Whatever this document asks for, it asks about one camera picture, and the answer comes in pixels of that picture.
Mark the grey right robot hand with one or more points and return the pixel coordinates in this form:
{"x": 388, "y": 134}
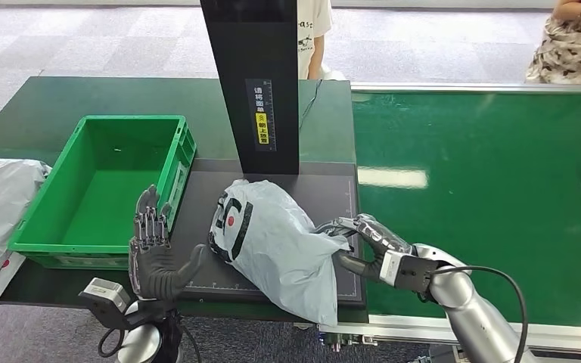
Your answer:
{"x": 385, "y": 243}

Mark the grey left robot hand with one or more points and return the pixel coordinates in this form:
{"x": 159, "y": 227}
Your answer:
{"x": 152, "y": 270}

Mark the grey poly mailer package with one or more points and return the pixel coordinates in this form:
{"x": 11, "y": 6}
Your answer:
{"x": 280, "y": 250}

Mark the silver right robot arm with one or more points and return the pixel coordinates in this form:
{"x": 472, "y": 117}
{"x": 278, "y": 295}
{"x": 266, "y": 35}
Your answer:
{"x": 471, "y": 310}

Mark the black scanner platform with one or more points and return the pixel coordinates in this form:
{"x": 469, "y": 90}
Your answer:
{"x": 331, "y": 195}

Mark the green plastic crate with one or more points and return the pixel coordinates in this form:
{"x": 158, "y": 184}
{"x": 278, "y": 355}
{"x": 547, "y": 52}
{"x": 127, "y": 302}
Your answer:
{"x": 105, "y": 165}

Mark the column label sticker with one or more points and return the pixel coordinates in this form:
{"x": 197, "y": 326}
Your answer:
{"x": 262, "y": 115}

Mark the person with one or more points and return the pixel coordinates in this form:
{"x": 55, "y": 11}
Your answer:
{"x": 313, "y": 20}
{"x": 571, "y": 50}

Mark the black scanner column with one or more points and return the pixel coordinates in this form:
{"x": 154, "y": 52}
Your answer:
{"x": 240, "y": 50}

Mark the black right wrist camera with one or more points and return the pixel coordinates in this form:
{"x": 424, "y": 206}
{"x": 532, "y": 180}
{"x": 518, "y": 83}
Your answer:
{"x": 411, "y": 273}

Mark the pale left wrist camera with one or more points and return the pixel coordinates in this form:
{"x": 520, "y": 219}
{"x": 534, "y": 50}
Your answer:
{"x": 105, "y": 293}

